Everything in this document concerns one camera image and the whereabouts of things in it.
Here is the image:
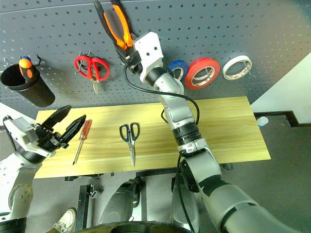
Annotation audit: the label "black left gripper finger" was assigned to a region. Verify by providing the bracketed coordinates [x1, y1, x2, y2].
[60, 114, 87, 146]
[42, 104, 72, 133]

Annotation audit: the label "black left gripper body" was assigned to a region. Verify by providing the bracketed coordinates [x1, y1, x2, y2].
[34, 123, 69, 152]

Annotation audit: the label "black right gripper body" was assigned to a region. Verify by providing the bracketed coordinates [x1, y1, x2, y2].
[124, 51, 144, 75]

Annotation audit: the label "orange and black pliers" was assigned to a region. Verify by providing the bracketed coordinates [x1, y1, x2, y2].
[94, 0, 136, 59]

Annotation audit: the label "silver pegboard hook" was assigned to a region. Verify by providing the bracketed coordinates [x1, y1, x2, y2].
[75, 50, 92, 75]

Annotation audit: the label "blue tape roll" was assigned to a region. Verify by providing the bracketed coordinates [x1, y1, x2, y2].
[167, 59, 189, 82]

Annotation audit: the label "red tape roll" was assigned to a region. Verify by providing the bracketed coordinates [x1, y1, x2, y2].
[184, 57, 222, 91]

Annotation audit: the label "grey pegboard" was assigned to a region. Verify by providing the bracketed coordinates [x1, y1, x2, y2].
[0, 0, 311, 108]

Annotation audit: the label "white tape roll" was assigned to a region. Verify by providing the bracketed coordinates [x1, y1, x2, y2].
[222, 55, 253, 81]

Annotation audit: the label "black cup holder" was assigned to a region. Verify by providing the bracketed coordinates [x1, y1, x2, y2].
[0, 63, 56, 108]

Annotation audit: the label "orange and black screwdriver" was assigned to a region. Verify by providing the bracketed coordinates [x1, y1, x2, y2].
[18, 58, 35, 84]

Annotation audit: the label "blue and black scissors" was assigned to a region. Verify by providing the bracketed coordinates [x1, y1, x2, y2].
[119, 122, 141, 168]

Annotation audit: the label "white sneaker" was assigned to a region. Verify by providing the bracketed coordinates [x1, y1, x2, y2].
[53, 207, 78, 233]

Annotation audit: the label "dark rounded robot leg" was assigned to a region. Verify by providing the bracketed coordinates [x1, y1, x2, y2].
[98, 176, 146, 227]
[170, 176, 201, 233]

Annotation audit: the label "dark round robot waist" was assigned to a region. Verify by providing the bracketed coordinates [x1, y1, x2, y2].
[81, 220, 196, 233]

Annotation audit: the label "red handled screwdriver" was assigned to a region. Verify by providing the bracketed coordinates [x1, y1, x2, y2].
[72, 119, 93, 166]

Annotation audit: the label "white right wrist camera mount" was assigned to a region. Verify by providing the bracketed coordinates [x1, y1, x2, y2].
[133, 31, 164, 83]

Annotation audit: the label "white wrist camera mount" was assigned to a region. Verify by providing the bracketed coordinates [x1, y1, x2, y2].
[133, 31, 164, 83]
[3, 116, 58, 158]

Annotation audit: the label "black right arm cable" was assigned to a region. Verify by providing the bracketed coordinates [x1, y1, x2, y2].
[123, 63, 201, 233]

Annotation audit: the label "red handled scissors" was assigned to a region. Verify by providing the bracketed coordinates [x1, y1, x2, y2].
[73, 55, 111, 95]

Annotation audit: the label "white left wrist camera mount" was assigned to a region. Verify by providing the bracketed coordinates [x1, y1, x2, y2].
[3, 116, 58, 158]

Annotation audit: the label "black table frame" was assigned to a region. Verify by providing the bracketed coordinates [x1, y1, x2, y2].
[64, 163, 234, 233]

